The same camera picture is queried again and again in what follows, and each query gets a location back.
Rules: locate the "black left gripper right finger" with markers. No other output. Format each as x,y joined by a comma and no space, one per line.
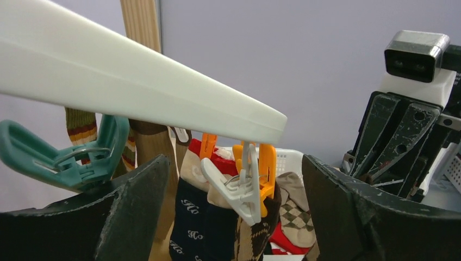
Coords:
356,221

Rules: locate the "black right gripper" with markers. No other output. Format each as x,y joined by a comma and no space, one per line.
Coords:
408,134

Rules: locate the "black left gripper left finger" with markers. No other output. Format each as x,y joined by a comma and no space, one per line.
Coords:
114,221

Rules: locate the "brown argyle sock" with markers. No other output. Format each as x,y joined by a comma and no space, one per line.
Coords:
259,230

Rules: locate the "white clothes clip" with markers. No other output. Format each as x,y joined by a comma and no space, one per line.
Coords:
242,192

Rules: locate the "teal clothes clip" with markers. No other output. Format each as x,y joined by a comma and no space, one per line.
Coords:
77,168

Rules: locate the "orange clothes clip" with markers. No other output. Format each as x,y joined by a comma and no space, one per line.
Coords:
260,167
207,145

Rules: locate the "white round clip hanger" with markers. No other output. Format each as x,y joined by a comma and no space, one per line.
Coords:
53,55

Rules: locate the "beige argyle sock in basket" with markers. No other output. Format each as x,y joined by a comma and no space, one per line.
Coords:
296,221

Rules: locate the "navy white red hanging sock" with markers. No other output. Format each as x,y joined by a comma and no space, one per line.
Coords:
201,230

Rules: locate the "white storage baskets background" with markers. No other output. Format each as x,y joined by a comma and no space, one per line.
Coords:
446,171

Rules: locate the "white plastic laundry basket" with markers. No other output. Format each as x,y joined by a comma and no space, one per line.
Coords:
286,161

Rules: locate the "brown hanging sock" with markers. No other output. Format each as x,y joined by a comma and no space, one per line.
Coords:
163,148

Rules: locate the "olive striped hanging sock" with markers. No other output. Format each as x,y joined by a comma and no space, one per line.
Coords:
82,128

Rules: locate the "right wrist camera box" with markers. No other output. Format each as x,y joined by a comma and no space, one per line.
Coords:
422,66

